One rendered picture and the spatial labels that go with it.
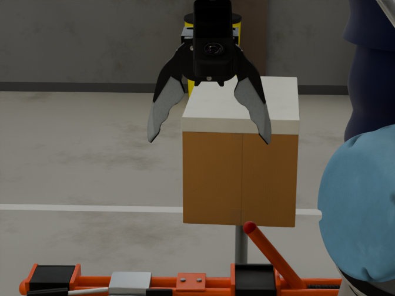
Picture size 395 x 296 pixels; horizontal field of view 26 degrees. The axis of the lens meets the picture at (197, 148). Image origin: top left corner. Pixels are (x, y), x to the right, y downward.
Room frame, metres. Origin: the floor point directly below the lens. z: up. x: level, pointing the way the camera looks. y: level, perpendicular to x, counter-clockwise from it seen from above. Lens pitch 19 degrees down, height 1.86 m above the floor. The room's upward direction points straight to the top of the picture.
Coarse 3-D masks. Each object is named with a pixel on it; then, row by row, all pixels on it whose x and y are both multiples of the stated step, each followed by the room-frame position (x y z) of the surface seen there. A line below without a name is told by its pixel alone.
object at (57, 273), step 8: (80, 264) 1.37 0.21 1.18; (32, 272) 1.34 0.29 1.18; (40, 272) 1.34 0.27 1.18; (48, 272) 1.34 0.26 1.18; (56, 272) 1.34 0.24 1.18; (64, 272) 1.34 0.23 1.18; (72, 272) 1.34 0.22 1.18; (80, 272) 1.36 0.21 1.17; (32, 280) 1.31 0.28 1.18; (40, 280) 1.31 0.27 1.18; (48, 280) 1.31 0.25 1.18; (56, 280) 1.31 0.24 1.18; (64, 280) 1.31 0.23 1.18; (72, 280) 1.31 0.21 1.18; (32, 288) 1.30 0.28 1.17; (40, 288) 1.30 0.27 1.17; (48, 288) 1.30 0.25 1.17; (72, 288) 1.30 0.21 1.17
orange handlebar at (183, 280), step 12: (84, 276) 1.35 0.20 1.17; (96, 276) 1.35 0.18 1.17; (108, 276) 1.35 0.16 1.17; (180, 276) 1.34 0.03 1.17; (192, 276) 1.34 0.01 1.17; (204, 276) 1.34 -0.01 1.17; (24, 288) 1.31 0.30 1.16; (84, 288) 1.31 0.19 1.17; (156, 288) 1.30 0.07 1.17; (168, 288) 1.30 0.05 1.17; (180, 288) 1.30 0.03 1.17; (192, 288) 1.30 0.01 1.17; (204, 288) 1.29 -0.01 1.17; (216, 288) 1.30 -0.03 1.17; (228, 288) 1.30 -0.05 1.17; (288, 288) 1.30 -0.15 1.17
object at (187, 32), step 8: (200, 0) 1.03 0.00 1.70; (184, 32) 1.05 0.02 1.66; (192, 32) 1.05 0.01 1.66; (184, 40) 1.01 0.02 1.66; (184, 48) 1.01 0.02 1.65; (192, 48) 1.01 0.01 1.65; (240, 48) 1.01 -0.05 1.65; (184, 56) 1.01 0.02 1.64; (192, 56) 1.01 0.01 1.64; (184, 64) 1.01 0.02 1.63; (192, 64) 1.01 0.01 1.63; (184, 72) 1.01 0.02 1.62; (192, 72) 1.01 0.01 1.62; (192, 80) 1.01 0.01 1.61; (200, 80) 1.01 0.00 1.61; (208, 80) 1.01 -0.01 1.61; (216, 80) 1.01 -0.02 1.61; (224, 80) 1.01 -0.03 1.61
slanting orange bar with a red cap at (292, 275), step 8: (248, 224) 1.31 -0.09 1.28; (248, 232) 1.31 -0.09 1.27; (256, 232) 1.31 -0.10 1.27; (256, 240) 1.31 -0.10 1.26; (264, 240) 1.31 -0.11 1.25; (264, 248) 1.31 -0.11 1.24; (272, 248) 1.31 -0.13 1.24; (272, 256) 1.31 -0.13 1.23; (280, 256) 1.32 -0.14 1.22; (272, 264) 1.31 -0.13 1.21; (280, 264) 1.31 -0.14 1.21; (288, 264) 1.32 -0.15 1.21; (280, 272) 1.31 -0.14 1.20; (288, 272) 1.31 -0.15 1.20; (288, 280) 1.31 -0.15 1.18; (296, 280) 1.31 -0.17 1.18; (296, 288) 1.31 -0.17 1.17; (304, 288) 1.31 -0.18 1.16
